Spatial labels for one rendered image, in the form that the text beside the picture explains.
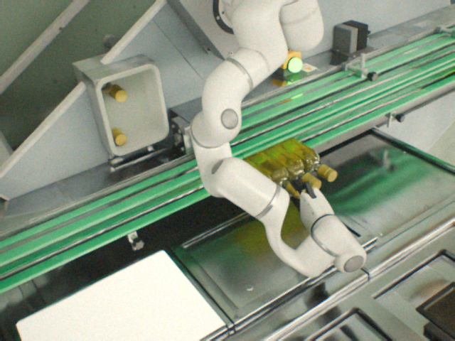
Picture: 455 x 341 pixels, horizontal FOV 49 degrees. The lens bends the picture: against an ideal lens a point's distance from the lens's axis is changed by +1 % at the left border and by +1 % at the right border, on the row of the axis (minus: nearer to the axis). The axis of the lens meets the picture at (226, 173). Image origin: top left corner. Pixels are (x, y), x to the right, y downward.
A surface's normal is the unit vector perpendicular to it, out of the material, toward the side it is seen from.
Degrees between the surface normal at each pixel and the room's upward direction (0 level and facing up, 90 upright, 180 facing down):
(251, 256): 90
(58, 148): 0
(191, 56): 0
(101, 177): 90
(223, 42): 5
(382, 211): 90
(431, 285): 90
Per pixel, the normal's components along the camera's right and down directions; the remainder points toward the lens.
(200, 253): -0.08, -0.82
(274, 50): 0.47, 0.48
